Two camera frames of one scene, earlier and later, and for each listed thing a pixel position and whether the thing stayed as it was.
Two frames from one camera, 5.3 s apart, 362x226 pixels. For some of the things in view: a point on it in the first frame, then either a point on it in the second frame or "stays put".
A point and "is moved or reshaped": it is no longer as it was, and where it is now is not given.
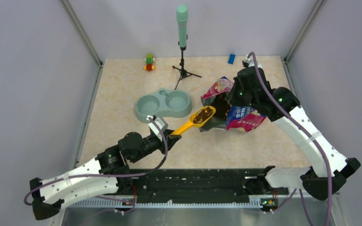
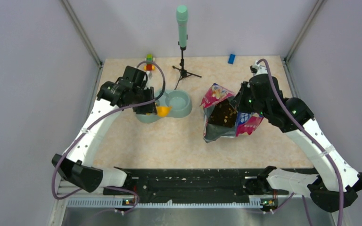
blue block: (231, 59) stays put
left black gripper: (173, 139) -> (148, 108)
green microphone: (182, 15) stays put
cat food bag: (227, 117) is moved or reshaped
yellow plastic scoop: (198, 118) -> (163, 111)
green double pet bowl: (165, 104) stays put
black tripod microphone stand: (183, 72) stays put
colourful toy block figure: (149, 66) stays put
